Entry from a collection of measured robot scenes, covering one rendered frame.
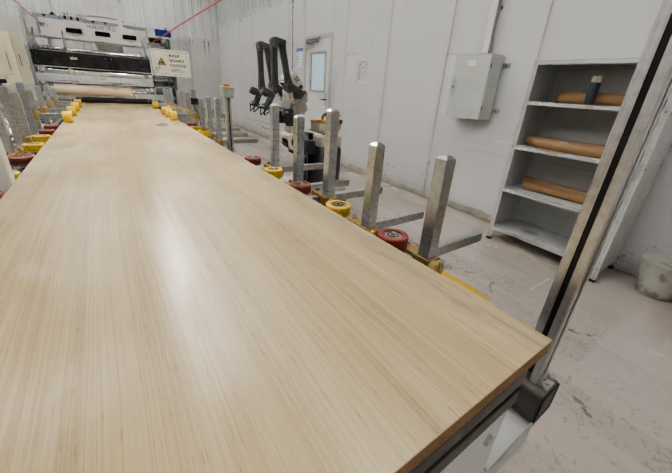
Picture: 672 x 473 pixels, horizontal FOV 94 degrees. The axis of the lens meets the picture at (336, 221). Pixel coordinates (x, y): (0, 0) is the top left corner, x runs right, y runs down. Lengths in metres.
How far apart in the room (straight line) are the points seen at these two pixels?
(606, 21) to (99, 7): 8.70
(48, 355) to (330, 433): 0.38
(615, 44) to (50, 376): 3.55
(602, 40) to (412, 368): 3.26
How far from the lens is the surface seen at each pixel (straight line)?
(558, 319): 0.75
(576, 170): 3.46
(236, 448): 0.40
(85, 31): 5.56
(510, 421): 0.86
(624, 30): 3.49
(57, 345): 0.59
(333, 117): 1.15
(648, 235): 3.43
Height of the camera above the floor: 1.24
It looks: 23 degrees down
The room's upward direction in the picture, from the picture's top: 4 degrees clockwise
